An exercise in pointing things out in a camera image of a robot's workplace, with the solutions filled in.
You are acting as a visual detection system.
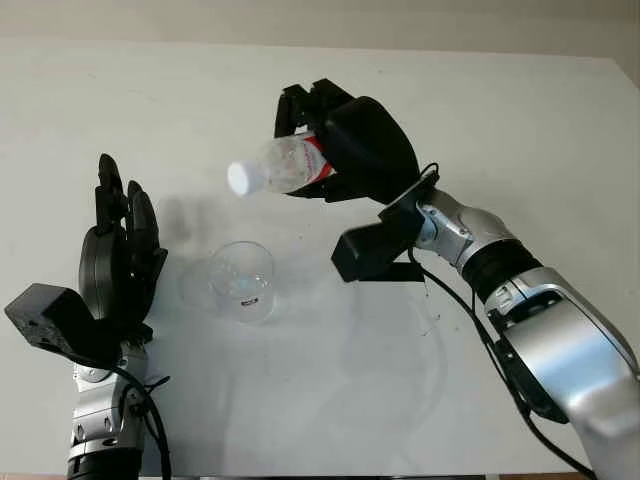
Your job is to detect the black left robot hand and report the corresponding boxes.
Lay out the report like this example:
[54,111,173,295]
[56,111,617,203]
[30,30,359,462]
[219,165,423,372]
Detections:
[77,153,169,347]

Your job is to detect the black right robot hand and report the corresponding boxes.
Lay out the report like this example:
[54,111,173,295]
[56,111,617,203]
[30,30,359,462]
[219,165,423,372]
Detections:
[272,78,421,205]

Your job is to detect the clear plastic water bottle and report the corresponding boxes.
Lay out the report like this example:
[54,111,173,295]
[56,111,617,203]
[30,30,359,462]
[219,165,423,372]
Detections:
[226,135,336,200]

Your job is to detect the clear glass cup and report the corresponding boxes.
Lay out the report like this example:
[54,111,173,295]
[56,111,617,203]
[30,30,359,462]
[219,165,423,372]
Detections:
[208,240,278,324]

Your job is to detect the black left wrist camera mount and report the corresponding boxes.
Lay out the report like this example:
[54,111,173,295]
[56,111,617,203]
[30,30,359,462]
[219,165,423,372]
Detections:
[3,282,154,367]

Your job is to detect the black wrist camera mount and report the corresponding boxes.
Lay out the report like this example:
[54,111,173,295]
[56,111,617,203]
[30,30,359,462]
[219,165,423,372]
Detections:
[3,282,154,367]
[330,179,437,284]

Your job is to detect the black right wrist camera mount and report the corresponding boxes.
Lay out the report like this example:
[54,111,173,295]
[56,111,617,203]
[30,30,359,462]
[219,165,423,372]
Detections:
[330,179,437,284]

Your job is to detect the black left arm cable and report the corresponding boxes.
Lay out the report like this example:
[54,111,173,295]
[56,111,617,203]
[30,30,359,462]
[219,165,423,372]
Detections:
[113,366,174,480]

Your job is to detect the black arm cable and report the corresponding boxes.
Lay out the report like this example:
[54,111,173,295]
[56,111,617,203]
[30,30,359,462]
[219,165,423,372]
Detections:
[113,366,174,480]
[402,161,599,479]

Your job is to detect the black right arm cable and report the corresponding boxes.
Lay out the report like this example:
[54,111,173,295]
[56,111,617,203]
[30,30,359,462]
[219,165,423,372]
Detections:
[402,161,599,479]

